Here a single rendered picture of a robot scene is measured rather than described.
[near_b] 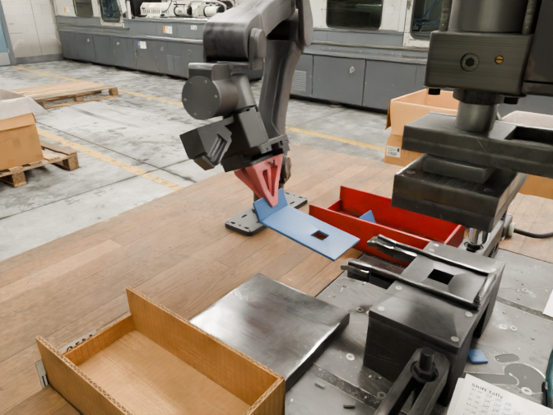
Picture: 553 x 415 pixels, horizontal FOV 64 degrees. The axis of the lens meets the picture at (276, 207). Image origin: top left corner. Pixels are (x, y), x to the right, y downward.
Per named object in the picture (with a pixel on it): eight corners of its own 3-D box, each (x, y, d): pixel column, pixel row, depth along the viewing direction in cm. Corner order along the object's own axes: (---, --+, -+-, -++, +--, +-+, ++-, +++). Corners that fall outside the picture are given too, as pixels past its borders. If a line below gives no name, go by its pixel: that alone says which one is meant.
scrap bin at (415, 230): (339, 211, 92) (341, 184, 90) (461, 248, 79) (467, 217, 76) (307, 232, 84) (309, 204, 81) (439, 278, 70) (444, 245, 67)
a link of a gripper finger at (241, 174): (280, 210, 64) (258, 149, 62) (248, 215, 69) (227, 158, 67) (307, 194, 69) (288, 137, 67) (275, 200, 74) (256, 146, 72)
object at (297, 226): (279, 202, 73) (281, 187, 71) (360, 240, 65) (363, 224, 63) (251, 218, 68) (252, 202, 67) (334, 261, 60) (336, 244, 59)
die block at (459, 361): (423, 287, 68) (430, 245, 64) (492, 313, 62) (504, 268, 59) (362, 366, 53) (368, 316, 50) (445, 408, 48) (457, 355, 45)
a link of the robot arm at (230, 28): (250, 25, 58) (311, -29, 80) (190, 24, 61) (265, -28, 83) (260, 109, 66) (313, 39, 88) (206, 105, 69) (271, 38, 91)
